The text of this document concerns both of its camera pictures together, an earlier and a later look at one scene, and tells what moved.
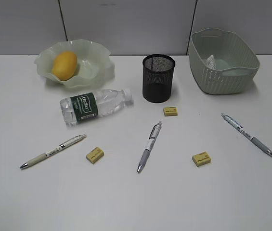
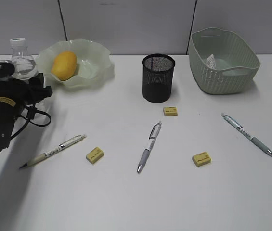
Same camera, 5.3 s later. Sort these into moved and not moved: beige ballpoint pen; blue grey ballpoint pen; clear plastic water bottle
Moved: clear plastic water bottle
Not moved: beige ballpoint pen; blue grey ballpoint pen
